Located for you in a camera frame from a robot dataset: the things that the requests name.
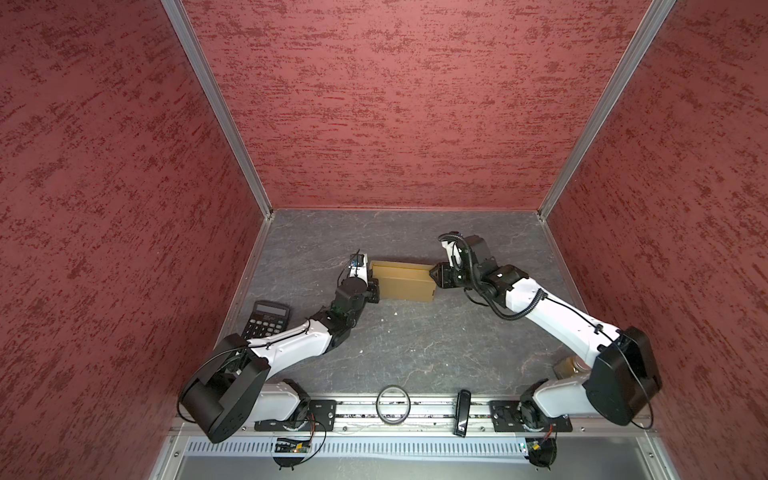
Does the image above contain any brown cardboard box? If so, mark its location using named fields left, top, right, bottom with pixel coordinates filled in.
left=372, top=260, right=437, bottom=302

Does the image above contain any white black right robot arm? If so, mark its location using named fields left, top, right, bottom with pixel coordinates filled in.
left=430, top=232, right=662, bottom=431

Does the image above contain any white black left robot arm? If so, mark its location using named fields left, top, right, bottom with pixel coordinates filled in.
left=177, top=277, right=380, bottom=444

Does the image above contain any black desk calculator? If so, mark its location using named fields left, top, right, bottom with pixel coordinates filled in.
left=241, top=300, right=291, bottom=340

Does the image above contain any jar with pink lid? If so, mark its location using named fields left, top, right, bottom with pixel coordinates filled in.
left=553, top=355, right=591, bottom=380

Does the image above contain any black rectangular remote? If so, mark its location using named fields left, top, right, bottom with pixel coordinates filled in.
left=453, top=389, right=472, bottom=438

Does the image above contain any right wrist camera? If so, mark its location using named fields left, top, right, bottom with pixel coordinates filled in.
left=441, top=239, right=463, bottom=269

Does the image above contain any black cable ring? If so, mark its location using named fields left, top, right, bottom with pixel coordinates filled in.
left=375, top=385, right=413, bottom=426

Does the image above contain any aluminium front frame rail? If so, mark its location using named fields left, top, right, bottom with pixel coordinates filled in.
left=170, top=394, right=658, bottom=438

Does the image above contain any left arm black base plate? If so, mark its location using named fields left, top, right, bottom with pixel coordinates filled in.
left=253, top=399, right=338, bottom=433

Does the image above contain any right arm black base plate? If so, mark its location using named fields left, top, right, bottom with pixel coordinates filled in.
left=489, top=400, right=573, bottom=434

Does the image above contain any right rear aluminium corner post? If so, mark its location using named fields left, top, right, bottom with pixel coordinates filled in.
left=538, top=0, right=676, bottom=223

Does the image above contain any aluminium corner post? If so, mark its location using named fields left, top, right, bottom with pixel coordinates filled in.
left=161, top=0, right=274, bottom=221
left=538, top=0, right=676, bottom=223

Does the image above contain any left rear aluminium corner post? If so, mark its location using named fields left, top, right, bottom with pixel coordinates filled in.
left=161, top=0, right=274, bottom=221

